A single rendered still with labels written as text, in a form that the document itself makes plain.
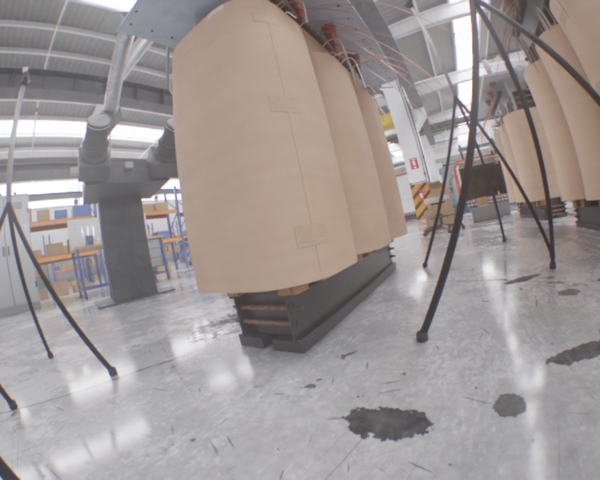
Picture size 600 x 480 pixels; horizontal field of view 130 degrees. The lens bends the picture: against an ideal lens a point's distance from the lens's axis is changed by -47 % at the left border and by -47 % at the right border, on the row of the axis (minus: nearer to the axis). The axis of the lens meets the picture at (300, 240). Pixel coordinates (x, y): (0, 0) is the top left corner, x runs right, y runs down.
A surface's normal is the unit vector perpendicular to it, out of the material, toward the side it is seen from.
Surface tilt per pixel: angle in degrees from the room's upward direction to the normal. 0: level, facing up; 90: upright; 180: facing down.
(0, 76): 90
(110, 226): 90
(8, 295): 90
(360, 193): 90
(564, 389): 0
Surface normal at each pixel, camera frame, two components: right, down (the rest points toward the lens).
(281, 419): -0.19, -0.98
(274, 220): 0.05, 0.00
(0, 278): 0.82, -0.15
